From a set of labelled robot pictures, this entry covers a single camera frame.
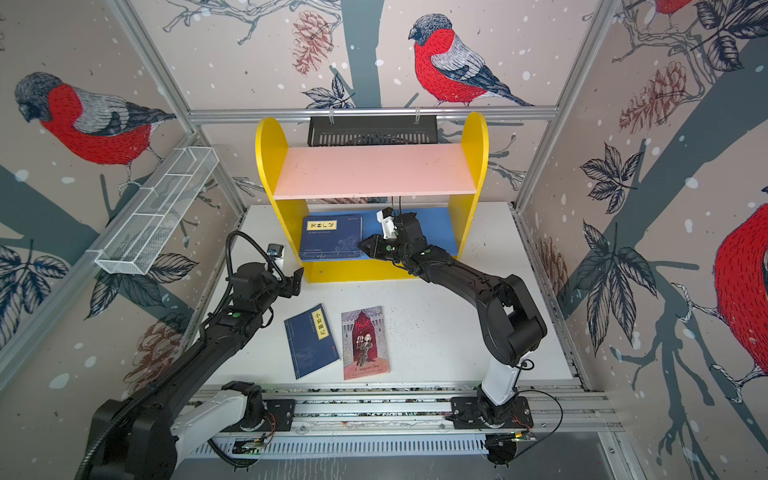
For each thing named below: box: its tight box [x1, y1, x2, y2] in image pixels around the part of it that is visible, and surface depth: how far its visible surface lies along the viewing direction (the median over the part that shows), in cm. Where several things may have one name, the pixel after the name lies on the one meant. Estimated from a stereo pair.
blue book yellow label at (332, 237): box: [300, 215, 363, 261], surface depth 91 cm
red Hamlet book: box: [341, 305, 391, 381], surface depth 87 cm
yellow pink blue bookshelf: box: [255, 112, 489, 283], surface depth 77 cm
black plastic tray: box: [308, 115, 439, 147], surface depth 95 cm
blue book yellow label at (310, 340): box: [284, 303, 340, 380], surface depth 87 cm
